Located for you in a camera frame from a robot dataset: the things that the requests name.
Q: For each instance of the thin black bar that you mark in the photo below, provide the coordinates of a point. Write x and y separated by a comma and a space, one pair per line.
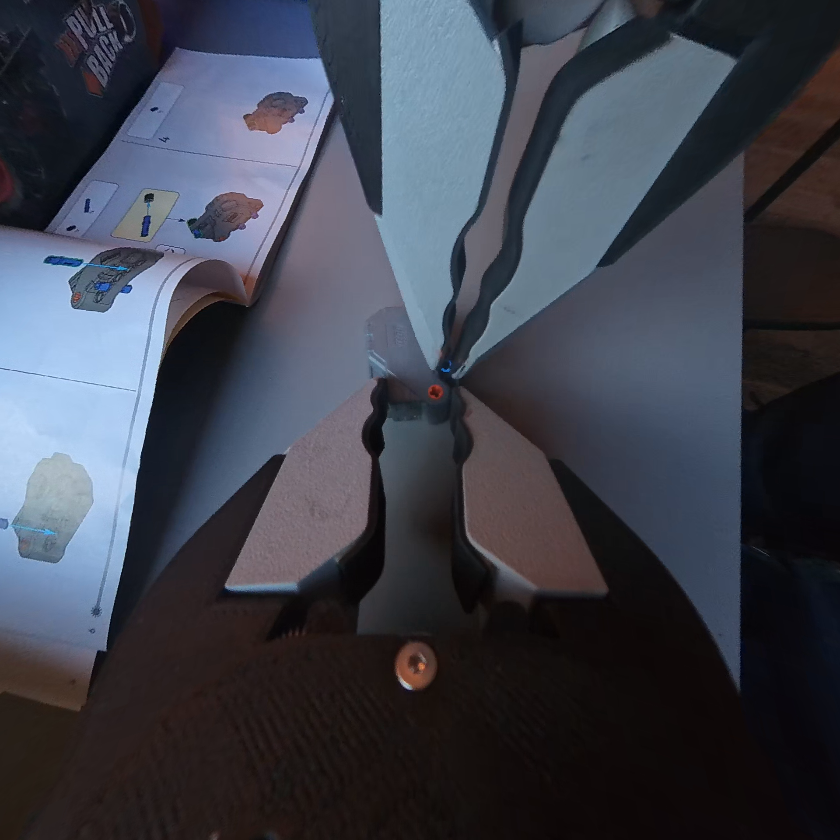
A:
787, 180

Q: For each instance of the grey lego motor block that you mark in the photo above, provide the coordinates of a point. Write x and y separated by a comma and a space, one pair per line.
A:
403, 367

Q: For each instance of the dark lego set box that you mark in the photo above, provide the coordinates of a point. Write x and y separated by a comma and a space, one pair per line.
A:
52, 105

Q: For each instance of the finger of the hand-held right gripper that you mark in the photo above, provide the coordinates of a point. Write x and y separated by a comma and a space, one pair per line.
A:
590, 157
426, 144

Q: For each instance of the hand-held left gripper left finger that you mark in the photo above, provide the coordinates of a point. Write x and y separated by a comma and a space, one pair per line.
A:
308, 512

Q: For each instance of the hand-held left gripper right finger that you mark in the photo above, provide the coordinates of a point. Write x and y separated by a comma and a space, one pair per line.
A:
525, 518

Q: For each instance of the lego instruction booklet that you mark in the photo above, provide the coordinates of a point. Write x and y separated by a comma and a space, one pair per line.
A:
72, 394

